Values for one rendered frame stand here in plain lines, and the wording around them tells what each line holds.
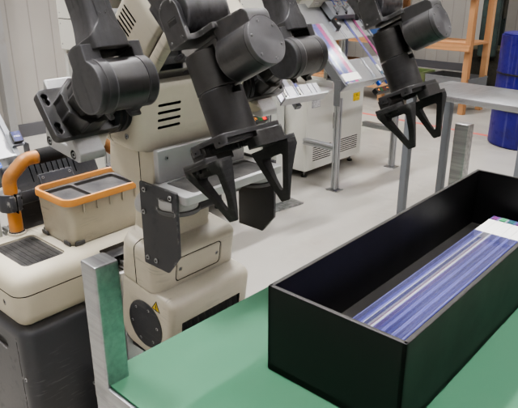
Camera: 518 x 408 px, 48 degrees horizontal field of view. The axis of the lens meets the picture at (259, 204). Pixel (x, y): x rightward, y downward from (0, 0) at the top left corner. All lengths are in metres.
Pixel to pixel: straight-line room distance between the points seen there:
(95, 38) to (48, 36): 5.04
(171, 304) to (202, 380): 0.46
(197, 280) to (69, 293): 0.31
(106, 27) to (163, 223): 0.35
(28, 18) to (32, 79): 0.54
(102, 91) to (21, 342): 0.70
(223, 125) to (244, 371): 0.29
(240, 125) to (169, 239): 0.39
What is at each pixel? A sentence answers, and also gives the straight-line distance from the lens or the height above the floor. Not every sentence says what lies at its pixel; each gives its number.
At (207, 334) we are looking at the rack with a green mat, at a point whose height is 0.95.
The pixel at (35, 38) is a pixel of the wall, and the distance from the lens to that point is 5.87.
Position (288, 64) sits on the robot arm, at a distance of 1.15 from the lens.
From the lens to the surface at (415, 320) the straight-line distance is 0.75.
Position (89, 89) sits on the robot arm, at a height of 1.23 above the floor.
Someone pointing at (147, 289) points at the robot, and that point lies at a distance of 1.19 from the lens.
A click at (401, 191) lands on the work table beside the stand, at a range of 3.56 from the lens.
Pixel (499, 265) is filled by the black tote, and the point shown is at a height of 1.06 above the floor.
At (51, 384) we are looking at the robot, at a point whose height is 0.53.
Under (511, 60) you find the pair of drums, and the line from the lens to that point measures 5.43.
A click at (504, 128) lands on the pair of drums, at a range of 5.50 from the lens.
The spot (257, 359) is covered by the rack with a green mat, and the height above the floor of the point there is 0.95.
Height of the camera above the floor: 1.38
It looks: 21 degrees down
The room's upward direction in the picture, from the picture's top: straight up
